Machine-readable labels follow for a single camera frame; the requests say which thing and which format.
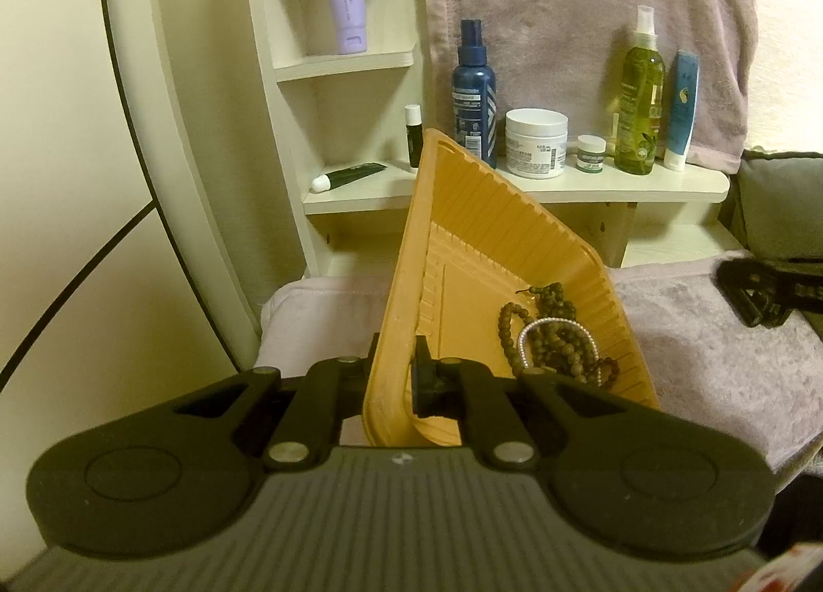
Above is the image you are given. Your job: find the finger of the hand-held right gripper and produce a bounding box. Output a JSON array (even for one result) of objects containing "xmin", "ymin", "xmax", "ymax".
[{"xmin": 715, "ymin": 256, "xmax": 796, "ymax": 329}]

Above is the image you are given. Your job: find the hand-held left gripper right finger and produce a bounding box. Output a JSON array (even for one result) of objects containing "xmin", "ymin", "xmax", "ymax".
[{"xmin": 409, "ymin": 335, "xmax": 621, "ymax": 471}]

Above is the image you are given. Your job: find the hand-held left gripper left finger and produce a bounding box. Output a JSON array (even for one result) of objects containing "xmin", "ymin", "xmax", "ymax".
[{"xmin": 170, "ymin": 355, "xmax": 377, "ymax": 472}]

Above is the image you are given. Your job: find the white pearl necklace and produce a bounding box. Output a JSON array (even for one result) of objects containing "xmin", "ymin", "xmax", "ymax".
[{"xmin": 516, "ymin": 318, "xmax": 602, "ymax": 369}]

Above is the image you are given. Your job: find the dark bead necklace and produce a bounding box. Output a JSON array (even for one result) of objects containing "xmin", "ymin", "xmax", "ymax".
[{"xmin": 516, "ymin": 282, "xmax": 621, "ymax": 385}]

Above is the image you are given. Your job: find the orange plastic tray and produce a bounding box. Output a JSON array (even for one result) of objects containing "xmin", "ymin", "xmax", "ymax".
[{"xmin": 361, "ymin": 128, "xmax": 662, "ymax": 448}]

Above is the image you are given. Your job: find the green cushion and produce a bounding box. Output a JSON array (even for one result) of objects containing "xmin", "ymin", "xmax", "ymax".
[{"xmin": 733, "ymin": 147, "xmax": 823, "ymax": 265}]

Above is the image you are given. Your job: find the pink towel mat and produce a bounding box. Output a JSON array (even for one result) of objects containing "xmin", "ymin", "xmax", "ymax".
[{"xmin": 257, "ymin": 251, "xmax": 823, "ymax": 477}]

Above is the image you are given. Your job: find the blue and white tube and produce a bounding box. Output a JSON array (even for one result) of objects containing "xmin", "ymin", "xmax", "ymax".
[{"xmin": 662, "ymin": 50, "xmax": 701, "ymax": 172}]

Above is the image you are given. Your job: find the white wooden shelf unit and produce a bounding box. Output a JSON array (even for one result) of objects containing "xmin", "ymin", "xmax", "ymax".
[{"xmin": 239, "ymin": 0, "xmax": 747, "ymax": 278}]

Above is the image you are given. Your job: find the small white jar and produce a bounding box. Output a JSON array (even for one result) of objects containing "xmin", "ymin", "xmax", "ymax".
[{"xmin": 575, "ymin": 135, "xmax": 606, "ymax": 173}]

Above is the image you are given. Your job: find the green spray bottle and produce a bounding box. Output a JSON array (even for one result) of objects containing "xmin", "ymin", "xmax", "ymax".
[{"xmin": 613, "ymin": 6, "xmax": 666, "ymax": 175}]

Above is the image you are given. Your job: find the round white framed mirror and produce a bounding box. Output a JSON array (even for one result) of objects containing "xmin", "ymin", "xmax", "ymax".
[{"xmin": 0, "ymin": 0, "xmax": 267, "ymax": 397}]

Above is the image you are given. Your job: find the black tube white cap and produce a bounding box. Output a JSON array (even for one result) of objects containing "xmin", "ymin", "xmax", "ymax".
[{"xmin": 310, "ymin": 162, "xmax": 388, "ymax": 192}]

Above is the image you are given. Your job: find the black white lip balm stick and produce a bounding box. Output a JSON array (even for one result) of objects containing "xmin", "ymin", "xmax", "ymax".
[{"xmin": 404, "ymin": 105, "xmax": 423, "ymax": 172}]

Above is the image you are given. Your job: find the white cream jar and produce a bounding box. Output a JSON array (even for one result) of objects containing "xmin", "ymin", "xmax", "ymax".
[{"xmin": 503, "ymin": 109, "xmax": 570, "ymax": 180}]

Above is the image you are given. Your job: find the red and white packet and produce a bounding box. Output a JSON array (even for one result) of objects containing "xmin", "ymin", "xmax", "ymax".
[{"xmin": 739, "ymin": 544, "xmax": 823, "ymax": 592}]

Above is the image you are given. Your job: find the dark blue spray bottle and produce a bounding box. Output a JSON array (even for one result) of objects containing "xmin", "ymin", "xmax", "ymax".
[{"xmin": 452, "ymin": 20, "xmax": 499, "ymax": 169}]

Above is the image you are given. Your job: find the hanging pink towel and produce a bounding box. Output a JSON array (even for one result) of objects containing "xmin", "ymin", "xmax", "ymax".
[{"xmin": 415, "ymin": 0, "xmax": 760, "ymax": 175}]

